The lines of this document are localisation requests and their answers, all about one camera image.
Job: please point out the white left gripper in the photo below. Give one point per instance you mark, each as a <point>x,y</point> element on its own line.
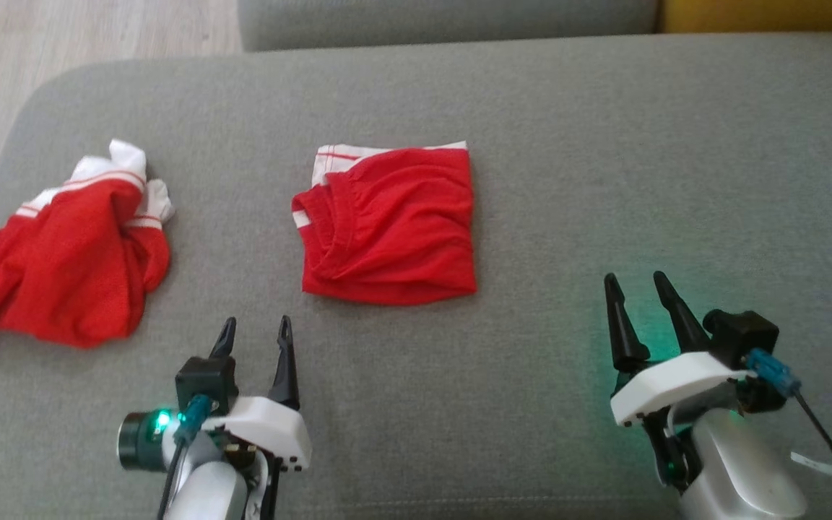
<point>271,430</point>

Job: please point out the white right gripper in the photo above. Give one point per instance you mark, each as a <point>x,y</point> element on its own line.
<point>676,383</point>

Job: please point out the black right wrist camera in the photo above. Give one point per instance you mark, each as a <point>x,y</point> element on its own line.
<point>744,336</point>

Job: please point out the yellow sofa backrest cushion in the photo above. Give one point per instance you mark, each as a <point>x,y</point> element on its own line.
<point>770,13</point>

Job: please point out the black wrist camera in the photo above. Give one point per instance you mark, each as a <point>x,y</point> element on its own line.
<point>744,336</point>
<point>205,383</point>

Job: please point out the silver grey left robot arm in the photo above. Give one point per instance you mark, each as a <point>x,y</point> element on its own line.
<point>206,491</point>

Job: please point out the red basketball jersey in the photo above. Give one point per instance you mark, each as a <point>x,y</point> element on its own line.
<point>62,274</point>

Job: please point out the blue left camera connector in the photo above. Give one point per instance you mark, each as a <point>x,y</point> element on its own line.
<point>192,419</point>

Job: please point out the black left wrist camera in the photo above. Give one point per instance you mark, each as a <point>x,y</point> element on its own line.
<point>205,383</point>

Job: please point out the blue right camera connector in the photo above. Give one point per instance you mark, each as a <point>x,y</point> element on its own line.
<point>773,372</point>

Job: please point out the blue camera connector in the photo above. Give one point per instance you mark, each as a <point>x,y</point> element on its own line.
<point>192,419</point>
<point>773,372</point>

